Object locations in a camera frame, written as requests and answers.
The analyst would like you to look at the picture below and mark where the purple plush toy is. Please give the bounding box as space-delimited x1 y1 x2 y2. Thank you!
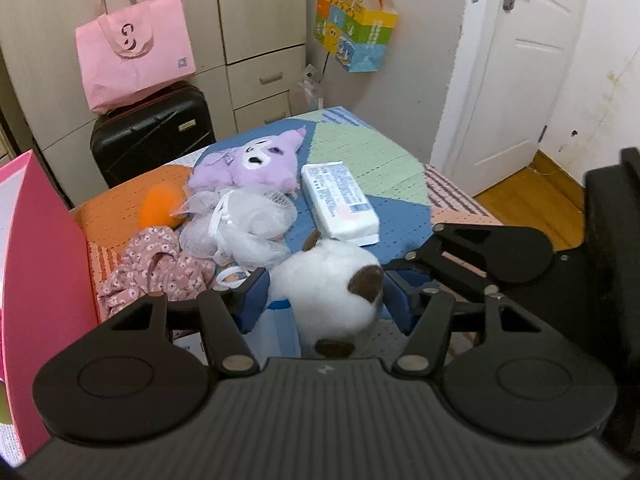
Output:
186 127 307 193

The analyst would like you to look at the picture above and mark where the colourful paper gift bag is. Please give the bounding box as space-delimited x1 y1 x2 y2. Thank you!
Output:
314 0 398 74

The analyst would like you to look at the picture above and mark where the pink cardboard storage box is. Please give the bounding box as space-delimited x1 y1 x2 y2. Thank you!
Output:
1 152 98 466

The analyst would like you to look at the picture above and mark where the black suitcase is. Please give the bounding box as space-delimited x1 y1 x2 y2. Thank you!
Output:
90 81 216 188

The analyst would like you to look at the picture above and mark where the pink floral cloth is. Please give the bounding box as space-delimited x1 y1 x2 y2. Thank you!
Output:
96 226 216 322

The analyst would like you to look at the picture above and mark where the small white tissue pack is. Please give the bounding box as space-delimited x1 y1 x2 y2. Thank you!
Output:
300 162 380 247

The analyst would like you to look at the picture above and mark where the white door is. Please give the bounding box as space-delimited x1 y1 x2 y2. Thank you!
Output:
430 0 586 195

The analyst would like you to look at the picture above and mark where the patchwork knitted blanket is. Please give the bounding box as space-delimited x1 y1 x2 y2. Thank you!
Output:
76 107 492 360

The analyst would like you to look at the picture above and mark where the pink tote bag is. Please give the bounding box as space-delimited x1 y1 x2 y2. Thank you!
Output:
75 0 196 114

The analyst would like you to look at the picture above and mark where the grey wooden wardrobe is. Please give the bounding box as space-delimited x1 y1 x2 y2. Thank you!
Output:
1 0 306 205

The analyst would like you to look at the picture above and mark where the white brown plush ball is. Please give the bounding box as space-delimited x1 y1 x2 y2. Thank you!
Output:
269 230 384 359

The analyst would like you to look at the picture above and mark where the blue white tissue pack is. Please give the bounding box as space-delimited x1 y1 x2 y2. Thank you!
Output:
166 301 302 368

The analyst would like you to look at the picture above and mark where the orange beauty sponge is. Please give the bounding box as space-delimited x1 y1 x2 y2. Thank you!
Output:
139 182 186 229

